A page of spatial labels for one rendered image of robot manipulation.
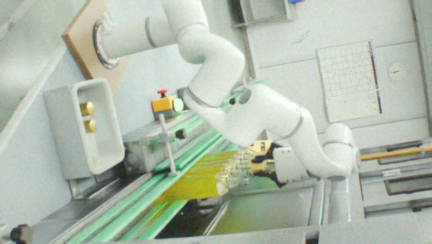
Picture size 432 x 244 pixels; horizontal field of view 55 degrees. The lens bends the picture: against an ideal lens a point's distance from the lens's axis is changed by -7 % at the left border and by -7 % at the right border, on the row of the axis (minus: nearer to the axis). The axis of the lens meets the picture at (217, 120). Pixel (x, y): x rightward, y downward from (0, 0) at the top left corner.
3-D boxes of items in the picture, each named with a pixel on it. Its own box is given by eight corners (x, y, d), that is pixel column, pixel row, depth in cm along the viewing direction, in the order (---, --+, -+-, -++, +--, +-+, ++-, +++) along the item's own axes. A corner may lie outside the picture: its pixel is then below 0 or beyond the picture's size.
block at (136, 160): (125, 176, 120) (147, 174, 118) (116, 143, 119) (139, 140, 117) (130, 172, 123) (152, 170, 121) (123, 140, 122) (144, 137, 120)
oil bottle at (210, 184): (155, 203, 121) (229, 195, 114) (150, 184, 120) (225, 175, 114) (163, 196, 126) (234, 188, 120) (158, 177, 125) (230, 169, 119)
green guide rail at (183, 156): (154, 171, 122) (180, 167, 120) (153, 167, 122) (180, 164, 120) (259, 93, 288) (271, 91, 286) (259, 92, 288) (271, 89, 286)
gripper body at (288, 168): (321, 175, 121) (285, 177, 127) (315, 140, 120) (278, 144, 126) (312, 184, 115) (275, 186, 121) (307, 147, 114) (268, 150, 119)
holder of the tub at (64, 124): (69, 201, 104) (96, 198, 102) (42, 91, 101) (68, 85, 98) (102, 180, 120) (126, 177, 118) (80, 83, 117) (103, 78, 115)
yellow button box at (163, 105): (154, 120, 159) (173, 116, 157) (150, 99, 158) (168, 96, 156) (161, 116, 166) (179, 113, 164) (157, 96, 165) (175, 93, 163)
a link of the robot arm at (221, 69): (166, 59, 106) (169, 83, 93) (197, 12, 101) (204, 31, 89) (212, 85, 111) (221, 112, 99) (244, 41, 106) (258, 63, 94)
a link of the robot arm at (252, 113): (281, 81, 108) (246, 127, 113) (211, 40, 99) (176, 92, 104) (305, 114, 95) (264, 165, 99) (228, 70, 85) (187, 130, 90)
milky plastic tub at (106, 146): (65, 181, 103) (94, 177, 101) (43, 90, 100) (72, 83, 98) (99, 161, 120) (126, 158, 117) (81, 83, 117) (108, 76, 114)
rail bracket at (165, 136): (149, 180, 118) (191, 174, 115) (135, 119, 116) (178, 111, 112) (153, 177, 121) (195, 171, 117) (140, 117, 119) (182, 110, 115)
